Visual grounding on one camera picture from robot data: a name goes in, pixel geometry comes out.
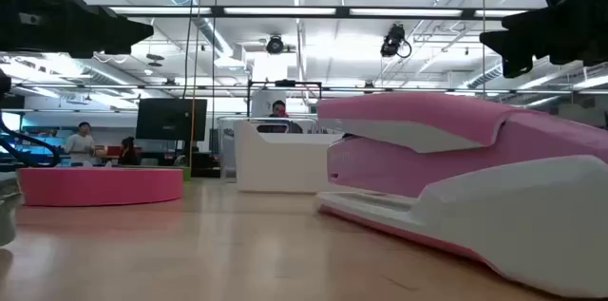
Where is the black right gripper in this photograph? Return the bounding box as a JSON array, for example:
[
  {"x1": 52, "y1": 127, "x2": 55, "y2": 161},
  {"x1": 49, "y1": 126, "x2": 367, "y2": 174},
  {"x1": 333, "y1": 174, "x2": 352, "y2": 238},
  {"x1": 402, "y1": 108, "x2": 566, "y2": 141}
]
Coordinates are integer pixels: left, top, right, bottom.
[{"x1": 479, "y1": 4, "x2": 608, "y2": 79}]

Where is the silver ventilation duct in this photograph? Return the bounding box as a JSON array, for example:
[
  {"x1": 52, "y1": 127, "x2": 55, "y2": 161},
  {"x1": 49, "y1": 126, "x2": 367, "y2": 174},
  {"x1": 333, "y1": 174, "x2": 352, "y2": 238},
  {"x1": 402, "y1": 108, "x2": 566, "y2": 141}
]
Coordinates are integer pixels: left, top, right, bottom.
[{"x1": 140, "y1": 0, "x2": 235, "y2": 59}]

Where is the person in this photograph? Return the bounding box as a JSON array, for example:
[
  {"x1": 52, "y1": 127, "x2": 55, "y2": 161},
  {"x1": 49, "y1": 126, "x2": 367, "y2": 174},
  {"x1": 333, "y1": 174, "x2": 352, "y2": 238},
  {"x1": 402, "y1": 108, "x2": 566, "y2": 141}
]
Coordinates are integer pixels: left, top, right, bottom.
[
  {"x1": 64, "y1": 122, "x2": 97, "y2": 167},
  {"x1": 258, "y1": 100, "x2": 304, "y2": 134},
  {"x1": 117, "y1": 136, "x2": 141, "y2": 167}
]

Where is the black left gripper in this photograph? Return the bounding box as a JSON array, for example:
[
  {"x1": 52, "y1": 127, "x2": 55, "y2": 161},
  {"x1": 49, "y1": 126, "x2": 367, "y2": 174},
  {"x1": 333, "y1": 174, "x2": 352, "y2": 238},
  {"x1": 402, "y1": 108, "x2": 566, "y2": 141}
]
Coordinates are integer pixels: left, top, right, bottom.
[{"x1": 0, "y1": 0, "x2": 155, "y2": 59}]

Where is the white plastic bin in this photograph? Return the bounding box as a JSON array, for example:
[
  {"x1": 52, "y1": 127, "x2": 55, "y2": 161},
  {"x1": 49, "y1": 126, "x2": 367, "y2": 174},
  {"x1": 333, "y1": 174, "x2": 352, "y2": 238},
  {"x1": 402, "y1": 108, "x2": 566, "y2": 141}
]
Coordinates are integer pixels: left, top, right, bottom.
[{"x1": 234, "y1": 119, "x2": 346, "y2": 195}]

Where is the thin hanging cable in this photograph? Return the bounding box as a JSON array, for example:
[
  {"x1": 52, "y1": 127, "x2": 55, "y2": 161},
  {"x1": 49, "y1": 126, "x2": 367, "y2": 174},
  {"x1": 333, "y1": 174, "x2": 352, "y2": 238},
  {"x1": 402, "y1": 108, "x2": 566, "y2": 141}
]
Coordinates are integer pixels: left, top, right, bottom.
[{"x1": 481, "y1": 0, "x2": 487, "y2": 101}]

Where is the distant black rig frame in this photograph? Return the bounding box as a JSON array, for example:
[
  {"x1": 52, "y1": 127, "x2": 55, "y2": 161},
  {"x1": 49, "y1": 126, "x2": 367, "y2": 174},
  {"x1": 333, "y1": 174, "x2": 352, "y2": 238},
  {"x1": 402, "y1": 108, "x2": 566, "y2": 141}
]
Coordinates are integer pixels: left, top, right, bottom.
[{"x1": 246, "y1": 79, "x2": 324, "y2": 120}]

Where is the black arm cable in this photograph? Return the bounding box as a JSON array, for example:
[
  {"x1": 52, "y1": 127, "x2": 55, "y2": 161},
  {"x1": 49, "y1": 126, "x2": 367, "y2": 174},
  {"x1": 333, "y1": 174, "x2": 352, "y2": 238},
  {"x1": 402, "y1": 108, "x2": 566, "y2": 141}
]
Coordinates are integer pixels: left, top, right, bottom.
[{"x1": 0, "y1": 110, "x2": 62, "y2": 168}]

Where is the black ceiling camera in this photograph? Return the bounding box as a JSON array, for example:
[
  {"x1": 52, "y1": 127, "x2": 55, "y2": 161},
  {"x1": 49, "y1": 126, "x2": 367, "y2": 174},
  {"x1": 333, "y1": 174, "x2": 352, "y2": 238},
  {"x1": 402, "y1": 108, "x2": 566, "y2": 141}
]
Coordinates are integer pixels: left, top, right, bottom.
[
  {"x1": 265, "y1": 34, "x2": 286, "y2": 56},
  {"x1": 379, "y1": 23, "x2": 412, "y2": 60}
]

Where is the black monitor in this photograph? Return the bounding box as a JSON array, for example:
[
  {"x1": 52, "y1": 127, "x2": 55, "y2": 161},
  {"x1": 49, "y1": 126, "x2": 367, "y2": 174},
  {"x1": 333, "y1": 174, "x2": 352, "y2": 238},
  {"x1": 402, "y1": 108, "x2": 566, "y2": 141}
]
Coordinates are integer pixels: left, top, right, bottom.
[{"x1": 135, "y1": 97, "x2": 209, "y2": 142}]

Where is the red box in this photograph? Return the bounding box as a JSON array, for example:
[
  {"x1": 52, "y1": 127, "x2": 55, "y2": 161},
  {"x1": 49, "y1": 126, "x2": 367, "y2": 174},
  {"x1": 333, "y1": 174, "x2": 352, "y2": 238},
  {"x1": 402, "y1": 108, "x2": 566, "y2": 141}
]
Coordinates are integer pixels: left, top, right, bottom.
[{"x1": 104, "y1": 144, "x2": 143, "y2": 158}]

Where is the black overhead frame bar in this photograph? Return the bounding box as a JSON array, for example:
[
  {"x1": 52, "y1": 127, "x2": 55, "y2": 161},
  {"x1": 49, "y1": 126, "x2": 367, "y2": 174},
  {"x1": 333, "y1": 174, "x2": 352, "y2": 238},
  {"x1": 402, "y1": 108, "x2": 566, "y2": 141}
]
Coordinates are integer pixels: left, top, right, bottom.
[{"x1": 97, "y1": 5, "x2": 538, "y2": 20}]

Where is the pink tape roll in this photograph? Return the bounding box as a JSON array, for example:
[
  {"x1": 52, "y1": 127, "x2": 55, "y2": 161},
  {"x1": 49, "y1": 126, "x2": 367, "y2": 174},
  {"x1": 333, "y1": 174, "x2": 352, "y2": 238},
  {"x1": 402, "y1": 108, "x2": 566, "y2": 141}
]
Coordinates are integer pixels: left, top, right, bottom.
[{"x1": 17, "y1": 165, "x2": 184, "y2": 208}]

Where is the clear plastic bin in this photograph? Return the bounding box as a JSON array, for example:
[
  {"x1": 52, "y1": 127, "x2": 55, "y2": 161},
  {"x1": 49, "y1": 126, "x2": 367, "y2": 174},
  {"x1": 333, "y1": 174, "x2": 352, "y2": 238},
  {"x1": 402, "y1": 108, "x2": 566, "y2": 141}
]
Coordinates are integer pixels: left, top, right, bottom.
[
  {"x1": 311, "y1": 119, "x2": 334, "y2": 135},
  {"x1": 217, "y1": 115, "x2": 317, "y2": 182}
]

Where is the black hanging cable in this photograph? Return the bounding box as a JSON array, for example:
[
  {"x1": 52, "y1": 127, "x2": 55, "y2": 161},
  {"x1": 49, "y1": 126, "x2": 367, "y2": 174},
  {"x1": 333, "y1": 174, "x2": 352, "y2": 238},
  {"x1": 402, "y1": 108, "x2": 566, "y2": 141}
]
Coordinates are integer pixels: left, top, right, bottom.
[
  {"x1": 181, "y1": 0, "x2": 199, "y2": 101},
  {"x1": 210, "y1": 0, "x2": 222, "y2": 118}
]

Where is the yellow hanging cable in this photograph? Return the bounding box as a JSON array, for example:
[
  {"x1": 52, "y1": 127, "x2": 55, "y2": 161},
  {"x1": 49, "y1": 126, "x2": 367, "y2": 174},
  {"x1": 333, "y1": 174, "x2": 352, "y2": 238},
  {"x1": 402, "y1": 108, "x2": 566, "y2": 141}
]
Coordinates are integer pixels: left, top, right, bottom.
[{"x1": 188, "y1": 0, "x2": 204, "y2": 169}]

